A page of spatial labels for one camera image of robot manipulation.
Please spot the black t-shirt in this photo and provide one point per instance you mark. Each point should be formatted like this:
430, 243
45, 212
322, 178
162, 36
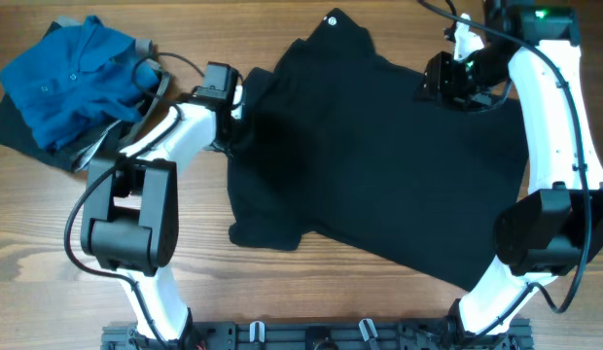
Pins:
336, 143

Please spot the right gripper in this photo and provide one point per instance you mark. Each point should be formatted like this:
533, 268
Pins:
440, 74

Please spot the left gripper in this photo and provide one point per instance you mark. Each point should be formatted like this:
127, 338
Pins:
222, 145

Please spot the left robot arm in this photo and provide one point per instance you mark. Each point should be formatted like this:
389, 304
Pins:
131, 218

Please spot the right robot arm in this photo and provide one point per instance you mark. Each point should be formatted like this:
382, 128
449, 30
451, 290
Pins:
557, 229

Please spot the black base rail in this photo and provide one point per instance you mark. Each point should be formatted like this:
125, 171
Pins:
407, 334

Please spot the black folded garment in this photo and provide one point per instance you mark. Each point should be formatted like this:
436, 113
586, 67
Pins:
15, 134

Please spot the blue polo shirt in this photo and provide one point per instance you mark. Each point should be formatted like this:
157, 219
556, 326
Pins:
76, 78

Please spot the grey folded garment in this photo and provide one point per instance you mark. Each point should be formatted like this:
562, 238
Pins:
111, 135

